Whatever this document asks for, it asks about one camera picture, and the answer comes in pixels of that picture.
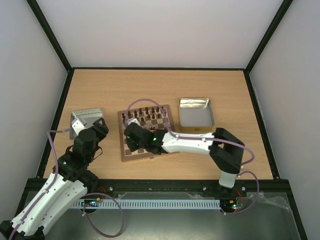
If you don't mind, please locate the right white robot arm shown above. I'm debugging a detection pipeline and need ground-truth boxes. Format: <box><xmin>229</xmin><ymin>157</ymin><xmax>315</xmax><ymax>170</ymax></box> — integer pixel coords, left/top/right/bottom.
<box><xmin>124</xmin><ymin>122</ymin><xmax>245</xmax><ymax>196</ymax></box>

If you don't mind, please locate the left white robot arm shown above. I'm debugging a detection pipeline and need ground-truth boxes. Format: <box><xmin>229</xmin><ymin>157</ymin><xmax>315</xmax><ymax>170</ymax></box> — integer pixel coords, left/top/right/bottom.
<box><xmin>0</xmin><ymin>118</ymin><xmax>109</xmax><ymax>240</ymax></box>

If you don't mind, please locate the wooden chess board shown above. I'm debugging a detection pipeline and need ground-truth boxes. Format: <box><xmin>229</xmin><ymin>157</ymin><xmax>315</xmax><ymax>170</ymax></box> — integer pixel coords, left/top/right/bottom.
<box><xmin>117</xmin><ymin>104</ymin><xmax>175</xmax><ymax>162</ymax></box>

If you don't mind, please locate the dark chess pieces row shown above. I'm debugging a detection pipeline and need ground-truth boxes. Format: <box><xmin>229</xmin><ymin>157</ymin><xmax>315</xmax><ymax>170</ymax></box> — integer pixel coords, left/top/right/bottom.
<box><xmin>127</xmin><ymin>106</ymin><xmax>167</xmax><ymax>124</ymax></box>

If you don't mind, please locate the silver metal tin lid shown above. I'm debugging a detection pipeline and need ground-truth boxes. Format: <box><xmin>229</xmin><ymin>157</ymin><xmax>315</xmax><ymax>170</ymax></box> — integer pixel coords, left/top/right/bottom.
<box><xmin>70</xmin><ymin>108</ymin><xmax>103</xmax><ymax>128</ymax></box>

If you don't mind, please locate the yellow metal tin box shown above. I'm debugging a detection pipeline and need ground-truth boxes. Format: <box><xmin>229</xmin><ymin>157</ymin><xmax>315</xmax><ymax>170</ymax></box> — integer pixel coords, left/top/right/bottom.
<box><xmin>177</xmin><ymin>97</ymin><xmax>215</xmax><ymax>134</ymax></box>

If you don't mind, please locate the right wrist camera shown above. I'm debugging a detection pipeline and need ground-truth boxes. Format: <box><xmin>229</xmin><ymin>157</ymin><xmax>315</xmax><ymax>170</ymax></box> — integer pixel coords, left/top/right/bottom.
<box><xmin>124</xmin><ymin>117</ymin><xmax>140</xmax><ymax>127</ymax></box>

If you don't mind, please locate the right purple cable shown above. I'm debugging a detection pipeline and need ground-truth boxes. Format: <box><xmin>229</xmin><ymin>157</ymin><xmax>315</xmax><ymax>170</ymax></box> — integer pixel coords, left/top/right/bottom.
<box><xmin>124</xmin><ymin>98</ymin><xmax>261</xmax><ymax>216</ymax></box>

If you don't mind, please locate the purple cable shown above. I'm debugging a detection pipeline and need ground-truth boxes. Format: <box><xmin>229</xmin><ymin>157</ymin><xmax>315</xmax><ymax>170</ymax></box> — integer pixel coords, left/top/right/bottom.
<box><xmin>8</xmin><ymin>127</ymin><xmax>125</xmax><ymax>237</ymax></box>
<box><xmin>124</xmin><ymin>98</ymin><xmax>261</xmax><ymax>216</ymax></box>

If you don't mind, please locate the light blue cable duct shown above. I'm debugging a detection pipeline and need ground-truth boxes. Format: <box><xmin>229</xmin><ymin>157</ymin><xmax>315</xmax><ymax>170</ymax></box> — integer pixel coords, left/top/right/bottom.
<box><xmin>70</xmin><ymin>199</ymin><xmax>221</xmax><ymax>210</ymax></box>

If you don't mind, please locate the black enclosure frame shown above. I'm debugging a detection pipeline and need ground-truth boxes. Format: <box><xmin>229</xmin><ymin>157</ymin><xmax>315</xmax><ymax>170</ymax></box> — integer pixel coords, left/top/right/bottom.
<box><xmin>15</xmin><ymin>0</ymin><xmax>307</xmax><ymax>240</ymax></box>

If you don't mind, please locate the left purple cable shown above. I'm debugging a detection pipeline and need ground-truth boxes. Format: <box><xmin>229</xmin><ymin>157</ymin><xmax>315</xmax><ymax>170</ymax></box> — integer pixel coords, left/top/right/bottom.
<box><xmin>8</xmin><ymin>127</ymin><xmax>125</xmax><ymax>237</ymax></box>

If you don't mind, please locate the black mounting rail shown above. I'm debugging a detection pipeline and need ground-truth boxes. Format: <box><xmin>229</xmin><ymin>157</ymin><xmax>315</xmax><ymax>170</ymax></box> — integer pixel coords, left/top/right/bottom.
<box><xmin>95</xmin><ymin>179</ymin><xmax>293</xmax><ymax>199</ymax></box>

